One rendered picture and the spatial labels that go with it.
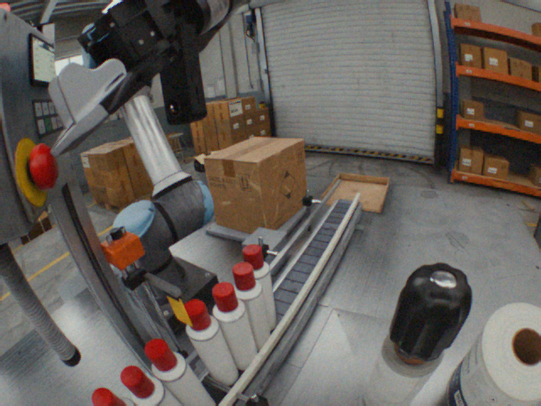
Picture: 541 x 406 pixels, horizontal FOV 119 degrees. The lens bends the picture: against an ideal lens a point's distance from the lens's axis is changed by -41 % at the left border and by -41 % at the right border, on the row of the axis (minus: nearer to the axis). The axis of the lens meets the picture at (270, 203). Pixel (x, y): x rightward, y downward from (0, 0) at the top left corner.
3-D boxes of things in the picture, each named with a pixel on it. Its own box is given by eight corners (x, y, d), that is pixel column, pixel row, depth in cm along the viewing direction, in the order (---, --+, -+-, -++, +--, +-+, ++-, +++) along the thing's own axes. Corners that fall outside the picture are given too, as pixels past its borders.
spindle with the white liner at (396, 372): (400, 426, 28) (487, 318, 15) (351, 417, 32) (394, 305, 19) (412, 385, 35) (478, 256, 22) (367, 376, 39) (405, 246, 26)
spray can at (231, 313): (243, 375, 43) (216, 306, 34) (227, 359, 46) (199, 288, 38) (265, 361, 46) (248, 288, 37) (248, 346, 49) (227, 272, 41)
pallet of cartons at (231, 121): (236, 178, 405) (224, 102, 356) (196, 174, 447) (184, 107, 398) (275, 155, 496) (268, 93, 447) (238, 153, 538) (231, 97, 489)
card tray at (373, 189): (380, 213, 102) (381, 204, 100) (320, 205, 114) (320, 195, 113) (389, 185, 125) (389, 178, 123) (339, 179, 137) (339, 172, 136)
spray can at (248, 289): (269, 353, 47) (254, 280, 38) (243, 351, 48) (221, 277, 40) (274, 334, 52) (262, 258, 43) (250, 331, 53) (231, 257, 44)
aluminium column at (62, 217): (166, 388, 44) (24, 26, 15) (152, 378, 46) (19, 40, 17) (178, 375, 47) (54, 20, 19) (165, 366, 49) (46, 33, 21)
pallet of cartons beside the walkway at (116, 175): (169, 193, 382) (156, 134, 344) (124, 218, 320) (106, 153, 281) (131, 185, 443) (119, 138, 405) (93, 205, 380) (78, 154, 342)
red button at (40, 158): (12, 157, 13) (40, 144, 14) (29, 148, 16) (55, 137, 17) (26, 203, 14) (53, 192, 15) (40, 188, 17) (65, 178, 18)
